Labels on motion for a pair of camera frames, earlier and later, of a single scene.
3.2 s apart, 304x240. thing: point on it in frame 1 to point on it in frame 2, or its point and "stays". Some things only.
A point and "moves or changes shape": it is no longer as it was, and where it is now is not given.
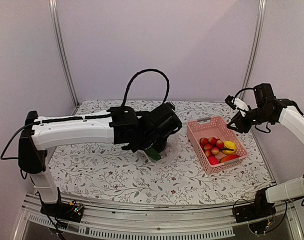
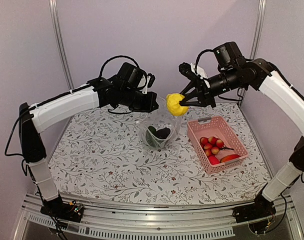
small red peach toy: (214, 150) stays
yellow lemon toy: (229, 147) to (174, 108)
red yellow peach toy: (203, 141) stays
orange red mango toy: (229, 157) stays
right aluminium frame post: (256, 44) stays
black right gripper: (242, 127) to (205, 98)
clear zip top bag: (172, 151) moves or changes shape
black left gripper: (158, 145) to (149, 107)
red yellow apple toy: (212, 140) stays
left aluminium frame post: (60, 44) stays
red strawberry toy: (213, 160) stays
